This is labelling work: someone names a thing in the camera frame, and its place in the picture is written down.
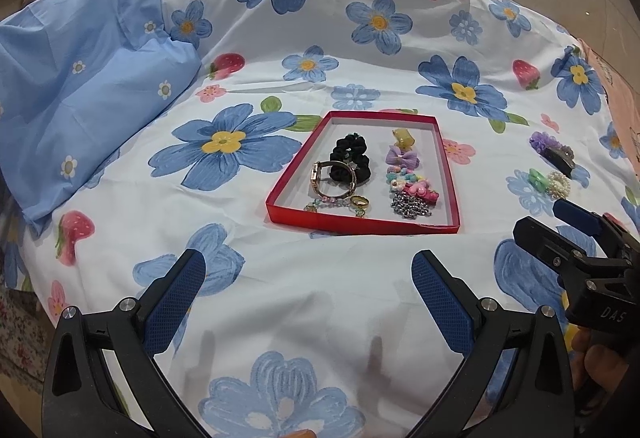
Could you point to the green bow hair clip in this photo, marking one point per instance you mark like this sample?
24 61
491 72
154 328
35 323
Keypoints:
537 180

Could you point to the light blue pillow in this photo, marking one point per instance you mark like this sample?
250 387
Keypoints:
85 83

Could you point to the person's right hand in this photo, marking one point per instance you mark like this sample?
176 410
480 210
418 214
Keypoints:
605 375

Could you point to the pink hair clip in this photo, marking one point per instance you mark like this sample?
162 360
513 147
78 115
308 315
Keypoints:
422 193

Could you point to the gold wrist watch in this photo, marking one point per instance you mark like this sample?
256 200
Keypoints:
316 178

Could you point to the pink printed cloth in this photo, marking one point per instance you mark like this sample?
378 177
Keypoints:
622 83

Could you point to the black scrunchie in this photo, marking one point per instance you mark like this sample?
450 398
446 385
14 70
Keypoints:
345 151

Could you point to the red shallow box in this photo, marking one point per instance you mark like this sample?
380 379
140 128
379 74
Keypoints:
375 223

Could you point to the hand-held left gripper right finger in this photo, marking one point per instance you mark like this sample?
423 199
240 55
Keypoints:
445 303

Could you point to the floral bedsheet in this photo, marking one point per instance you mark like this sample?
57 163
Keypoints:
300 278

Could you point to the black hair claw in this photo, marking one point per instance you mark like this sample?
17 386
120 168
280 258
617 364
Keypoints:
559 158

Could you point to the purple flower hair clip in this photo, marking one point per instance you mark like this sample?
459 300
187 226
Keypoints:
541 142

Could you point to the yellow hair claw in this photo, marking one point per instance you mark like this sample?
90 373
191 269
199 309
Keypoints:
404 138

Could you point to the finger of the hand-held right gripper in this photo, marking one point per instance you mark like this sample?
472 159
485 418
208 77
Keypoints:
545 243
580 215

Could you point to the floral patterned rug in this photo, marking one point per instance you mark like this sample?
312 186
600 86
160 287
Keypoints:
22 338

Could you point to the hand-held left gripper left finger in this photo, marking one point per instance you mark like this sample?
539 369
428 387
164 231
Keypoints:
175 303

